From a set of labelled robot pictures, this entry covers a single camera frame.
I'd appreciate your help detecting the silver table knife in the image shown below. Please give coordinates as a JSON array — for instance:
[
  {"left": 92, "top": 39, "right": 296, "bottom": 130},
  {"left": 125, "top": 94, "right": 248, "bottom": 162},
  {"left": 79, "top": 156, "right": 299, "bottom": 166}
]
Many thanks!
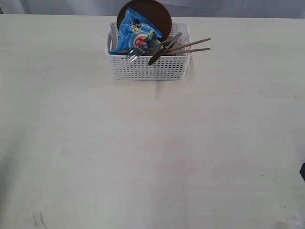
[{"left": 148, "top": 32, "right": 182, "bottom": 66}]

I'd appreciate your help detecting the brown round plate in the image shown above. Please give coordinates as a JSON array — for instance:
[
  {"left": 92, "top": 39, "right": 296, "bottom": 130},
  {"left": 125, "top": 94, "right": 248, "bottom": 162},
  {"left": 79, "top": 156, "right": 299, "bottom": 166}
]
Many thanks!
[{"left": 117, "top": 0, "right": 172, "bottom": 42}]

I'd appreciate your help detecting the blue chip bag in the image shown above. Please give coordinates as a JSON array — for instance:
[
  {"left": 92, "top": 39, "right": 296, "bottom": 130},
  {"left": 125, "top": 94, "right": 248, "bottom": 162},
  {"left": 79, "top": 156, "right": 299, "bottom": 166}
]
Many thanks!
[{"left": 109, "top": 7, "right": 163, "bottom": 55}]

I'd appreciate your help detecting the brown wooden chopstick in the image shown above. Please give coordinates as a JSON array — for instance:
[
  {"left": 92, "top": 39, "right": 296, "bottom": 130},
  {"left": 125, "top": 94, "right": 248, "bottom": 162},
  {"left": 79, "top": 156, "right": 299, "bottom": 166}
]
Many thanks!
[
  {"left": 168, "top": 38, "right": 211, "bottom": 52},
  {"left": 166, "top": 48, "right": 211, "bottom": 55}
]

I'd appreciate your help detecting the silver fork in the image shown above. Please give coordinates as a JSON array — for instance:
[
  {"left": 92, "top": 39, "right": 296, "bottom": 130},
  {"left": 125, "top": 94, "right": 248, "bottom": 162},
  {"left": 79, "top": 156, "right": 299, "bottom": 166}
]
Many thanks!
[{"left": 126, "top": 41, "right": 175, "bottom": 62}]

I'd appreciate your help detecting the white perforated plastic basket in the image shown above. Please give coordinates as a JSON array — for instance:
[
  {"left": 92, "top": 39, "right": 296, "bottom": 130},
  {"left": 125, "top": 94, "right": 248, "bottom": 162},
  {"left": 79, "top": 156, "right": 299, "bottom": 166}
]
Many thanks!
[{"left": 105, "top": 22, "right": 192, "bottom": 81}]

